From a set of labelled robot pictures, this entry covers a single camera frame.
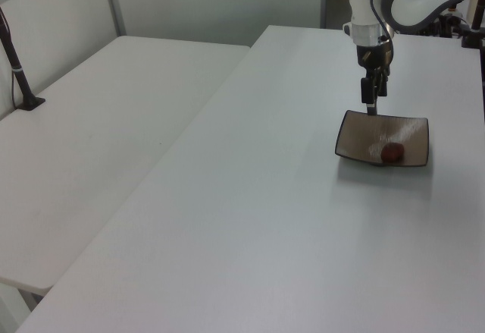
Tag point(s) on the black clamp stand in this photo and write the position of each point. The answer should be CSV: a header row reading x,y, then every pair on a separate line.
x,y
473,33

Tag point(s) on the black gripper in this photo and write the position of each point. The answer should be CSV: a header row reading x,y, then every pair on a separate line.
x,y
375,57

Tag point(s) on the grey metal partition post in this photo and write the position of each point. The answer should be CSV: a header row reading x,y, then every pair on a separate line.
x,y
115,3

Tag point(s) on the small round red food item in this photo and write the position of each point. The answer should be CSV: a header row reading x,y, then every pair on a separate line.
x,y
392,152

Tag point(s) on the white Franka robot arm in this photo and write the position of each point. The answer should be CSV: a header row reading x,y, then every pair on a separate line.
x,y
365,3

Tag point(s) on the black electronics box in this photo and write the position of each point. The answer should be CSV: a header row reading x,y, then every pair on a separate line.
x,y
439,29

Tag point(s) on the black camera stand pole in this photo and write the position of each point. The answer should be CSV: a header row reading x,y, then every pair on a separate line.
x,y
17,71

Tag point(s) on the square brown ceramic plate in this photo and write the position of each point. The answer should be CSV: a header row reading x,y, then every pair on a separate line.
x,y
360,139

